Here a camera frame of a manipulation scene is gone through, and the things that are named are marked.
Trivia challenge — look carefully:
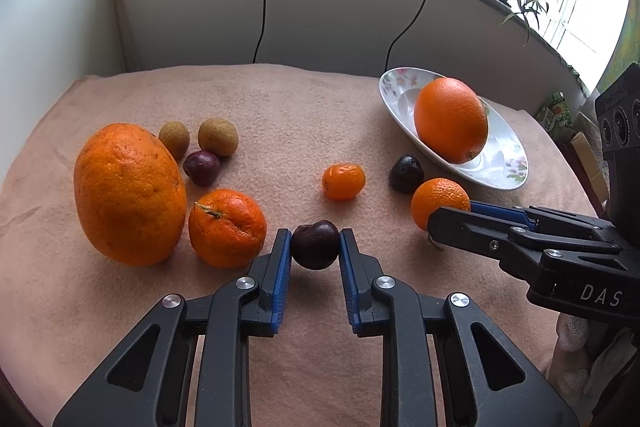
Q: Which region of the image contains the large mandarin with stem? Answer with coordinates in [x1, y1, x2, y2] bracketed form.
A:
[188, 188, 268, 269]

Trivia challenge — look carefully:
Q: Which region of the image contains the blackish dark plum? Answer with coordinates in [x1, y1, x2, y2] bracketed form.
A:
[388, 154, 426, 194]

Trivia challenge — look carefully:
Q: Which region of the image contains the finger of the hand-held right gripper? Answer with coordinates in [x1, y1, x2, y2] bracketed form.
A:
[427, 206, 625, 279]
[470, 201, 617, 234]

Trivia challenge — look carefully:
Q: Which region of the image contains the reddish purple plum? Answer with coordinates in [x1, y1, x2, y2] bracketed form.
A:
[182, 150, 221, 187]

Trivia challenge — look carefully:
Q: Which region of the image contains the peach fleece blanket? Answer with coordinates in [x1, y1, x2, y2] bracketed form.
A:
[0, 63, 608, 427]

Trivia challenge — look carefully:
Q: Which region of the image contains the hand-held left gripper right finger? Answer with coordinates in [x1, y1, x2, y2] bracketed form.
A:
[338, 228, 581, 427]

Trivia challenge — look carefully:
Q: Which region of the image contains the small mandarin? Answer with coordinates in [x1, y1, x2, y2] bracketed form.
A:
[322, 163, 366, 201]

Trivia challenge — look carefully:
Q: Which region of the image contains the brown longan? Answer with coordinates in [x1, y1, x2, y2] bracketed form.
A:
[197, 118, 239, 157]
[158, 121, 191, 160]

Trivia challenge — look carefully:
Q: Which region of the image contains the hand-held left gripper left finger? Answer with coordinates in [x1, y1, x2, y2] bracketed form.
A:
[52, 228, 293, 427]

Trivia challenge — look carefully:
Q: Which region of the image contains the white floral plate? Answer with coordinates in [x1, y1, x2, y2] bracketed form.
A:
[378, 67, 529, 191]

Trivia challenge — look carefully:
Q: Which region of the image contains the large rough-skinned orange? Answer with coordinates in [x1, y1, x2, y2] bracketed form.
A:
[73, 123, 188, 267]

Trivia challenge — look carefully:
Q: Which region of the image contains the person's right hand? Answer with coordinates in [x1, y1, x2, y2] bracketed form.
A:
[550, 313, 603, 395]

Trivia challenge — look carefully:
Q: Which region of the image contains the green snack packet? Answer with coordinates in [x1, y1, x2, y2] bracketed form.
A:
[536, 92, 574, 138]

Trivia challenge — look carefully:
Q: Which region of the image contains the round dark plum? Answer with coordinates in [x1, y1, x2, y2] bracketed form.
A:
[290, 220, 341, 271]

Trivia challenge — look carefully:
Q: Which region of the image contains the large smooth navel orange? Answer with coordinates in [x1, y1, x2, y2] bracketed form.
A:
[413, 77, 489, 165]

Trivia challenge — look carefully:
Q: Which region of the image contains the medium mandarin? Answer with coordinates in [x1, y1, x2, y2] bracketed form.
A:
[411, 178, 472, 233]

